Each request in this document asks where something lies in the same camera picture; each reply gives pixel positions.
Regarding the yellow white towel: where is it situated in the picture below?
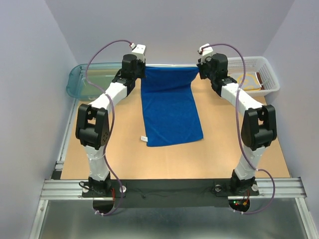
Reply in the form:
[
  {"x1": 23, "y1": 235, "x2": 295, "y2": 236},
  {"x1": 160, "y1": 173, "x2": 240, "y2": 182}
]
[{"x1": 232, "y1": 72, "x2": 262, "y2": 91}]

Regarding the brown towel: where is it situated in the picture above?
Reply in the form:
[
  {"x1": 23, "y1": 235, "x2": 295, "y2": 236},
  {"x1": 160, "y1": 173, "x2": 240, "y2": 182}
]
[{"x1": 256, "y1": 72, "x2": 263, "y2": 87}]

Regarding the blue towel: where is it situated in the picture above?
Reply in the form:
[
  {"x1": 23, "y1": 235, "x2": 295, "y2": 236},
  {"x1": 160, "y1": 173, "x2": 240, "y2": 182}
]
[{"x1": 141, "y1": 66, "x2": 204, "y2": 147}]

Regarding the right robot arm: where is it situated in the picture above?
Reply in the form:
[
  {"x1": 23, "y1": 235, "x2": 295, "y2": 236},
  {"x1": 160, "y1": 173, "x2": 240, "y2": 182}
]
[{"x1": 197, "y1": 51, "x2": 277, "y2": 194}]

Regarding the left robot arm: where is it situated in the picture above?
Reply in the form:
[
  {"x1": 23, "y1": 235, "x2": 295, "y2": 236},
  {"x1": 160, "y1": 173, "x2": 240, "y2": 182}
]
[{"x1": 75, "y1": 53, "x2": 146, "y2": 196}]

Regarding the white plastic basket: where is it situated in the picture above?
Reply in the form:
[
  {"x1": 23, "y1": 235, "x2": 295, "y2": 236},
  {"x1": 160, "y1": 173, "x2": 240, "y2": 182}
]
[{"x1": 228, "y1": 56, "x2": 280, "y2": 97}]

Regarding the teal plastic bin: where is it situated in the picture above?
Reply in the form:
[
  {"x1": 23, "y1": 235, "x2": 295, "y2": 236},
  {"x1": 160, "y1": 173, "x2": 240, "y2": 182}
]
[{"x1": 66, "y1": 63, "x2": 121, "y2": 102}]

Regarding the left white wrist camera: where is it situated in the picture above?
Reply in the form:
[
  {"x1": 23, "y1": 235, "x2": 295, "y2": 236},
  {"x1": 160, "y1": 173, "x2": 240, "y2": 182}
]
[{"x1": 130, "y1": 43, "x2": 146, "y2": 62}]

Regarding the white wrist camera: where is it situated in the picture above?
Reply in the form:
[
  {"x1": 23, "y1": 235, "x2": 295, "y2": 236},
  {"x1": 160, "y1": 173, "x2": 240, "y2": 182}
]
[
  {"x1": 197, "y1": 43, "x2": 214, "y2": 64},
  {"x1": 130, "y1": 43, "x2": 146, "y2": 62}
]

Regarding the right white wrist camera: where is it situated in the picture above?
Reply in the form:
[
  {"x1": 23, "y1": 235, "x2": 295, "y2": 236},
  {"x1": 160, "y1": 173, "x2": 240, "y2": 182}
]
[{"x1": 197, "y1": 43, "x2": 214, "y2": 64}]

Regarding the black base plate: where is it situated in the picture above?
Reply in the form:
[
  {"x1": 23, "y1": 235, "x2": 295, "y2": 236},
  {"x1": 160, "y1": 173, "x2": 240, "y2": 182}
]
[{"x1": 79, "y1": 179, "x2": 259, "y2": 208}]

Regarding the aluminium frame rail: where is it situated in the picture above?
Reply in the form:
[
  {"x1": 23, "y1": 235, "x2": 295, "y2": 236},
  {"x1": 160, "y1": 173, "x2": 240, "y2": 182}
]
[{"x1": 29, "y1": 64, "x2": 319, "y2": 239}]

